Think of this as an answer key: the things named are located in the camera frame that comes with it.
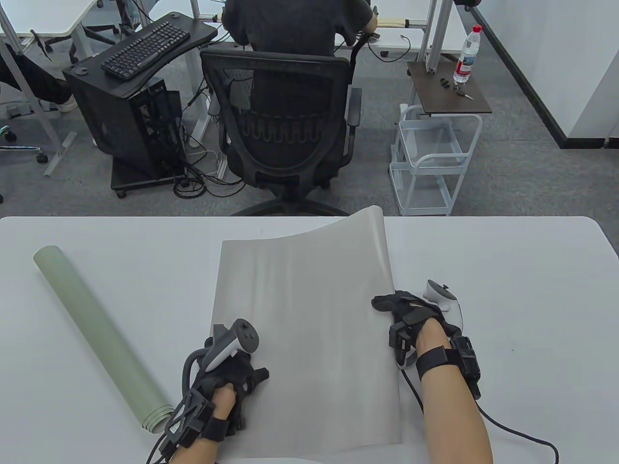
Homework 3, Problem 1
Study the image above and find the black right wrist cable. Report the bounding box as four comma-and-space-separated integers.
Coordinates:
401, 370, 560, 464

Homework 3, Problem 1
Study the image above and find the person's right forearm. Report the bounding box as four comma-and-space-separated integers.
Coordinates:
416, 323, 494, 464

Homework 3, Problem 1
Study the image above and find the black floor cable bundle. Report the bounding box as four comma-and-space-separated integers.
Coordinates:
173, 145, 245, 199

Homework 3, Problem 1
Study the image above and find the brown side table top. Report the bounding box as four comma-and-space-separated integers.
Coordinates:
406, 60, 493, 116

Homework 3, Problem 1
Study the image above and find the clear plastic water bottle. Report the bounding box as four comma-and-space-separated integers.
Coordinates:
453, 24, 483, 84

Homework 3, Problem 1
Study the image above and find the grey desk mat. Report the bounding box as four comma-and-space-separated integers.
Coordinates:
211, 205, 404, 457

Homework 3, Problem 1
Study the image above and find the black chair base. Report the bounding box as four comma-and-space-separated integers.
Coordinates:
68, 0, 141, 61

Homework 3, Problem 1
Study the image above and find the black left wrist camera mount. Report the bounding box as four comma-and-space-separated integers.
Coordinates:
157, 391, 229, 455

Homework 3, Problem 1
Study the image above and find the black rolling computer stand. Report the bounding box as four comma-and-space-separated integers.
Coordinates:
110, 156, 189, 199

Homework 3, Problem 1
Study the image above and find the green desk mat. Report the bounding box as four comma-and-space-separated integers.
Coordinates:
33, 245, 176, 433

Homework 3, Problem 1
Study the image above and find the black mesh office chair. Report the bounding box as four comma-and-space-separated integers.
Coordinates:
200, 46, 363, 217

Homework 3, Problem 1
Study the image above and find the black computer desk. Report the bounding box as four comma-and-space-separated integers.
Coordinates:
63, 12, 219, 97

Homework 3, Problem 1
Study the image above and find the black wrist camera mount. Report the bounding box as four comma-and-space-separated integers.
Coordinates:
157, 391, 229, 455
388, 321, 482, 401

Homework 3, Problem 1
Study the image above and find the white desk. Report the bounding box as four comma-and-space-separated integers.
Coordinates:
334, 0, 467, 55
0, 0, 97, 37

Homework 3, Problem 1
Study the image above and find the silver chair base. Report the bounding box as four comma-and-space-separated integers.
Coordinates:
0, 125, 49, 163

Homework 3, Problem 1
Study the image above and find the black keyboard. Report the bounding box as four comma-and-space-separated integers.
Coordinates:
101, 21, 192, 80

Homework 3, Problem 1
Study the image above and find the black computer tower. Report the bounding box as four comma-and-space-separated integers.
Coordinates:
64, 75, 187, 179

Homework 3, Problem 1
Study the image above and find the person's right hand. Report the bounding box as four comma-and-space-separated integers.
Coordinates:
371, 290, 463, 347

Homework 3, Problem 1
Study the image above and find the grey white hand controller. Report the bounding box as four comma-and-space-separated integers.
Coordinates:
199, 318, 262, 374
423, 279, 465, 329

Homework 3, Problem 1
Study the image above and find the grey metal frame leg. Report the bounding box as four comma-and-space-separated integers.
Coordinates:
0, 7, 78, 177

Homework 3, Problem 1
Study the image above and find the person's left hand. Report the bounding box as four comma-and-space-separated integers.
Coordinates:
191, 355, 270, 434

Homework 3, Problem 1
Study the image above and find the silver aluminium frame post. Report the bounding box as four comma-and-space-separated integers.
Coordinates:
420, 0, 453, 74

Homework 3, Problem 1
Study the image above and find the white wire cart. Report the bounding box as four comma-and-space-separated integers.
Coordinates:
389, 104, 483, 217

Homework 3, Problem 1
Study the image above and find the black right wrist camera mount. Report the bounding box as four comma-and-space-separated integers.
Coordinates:
388, 321, 482, 401

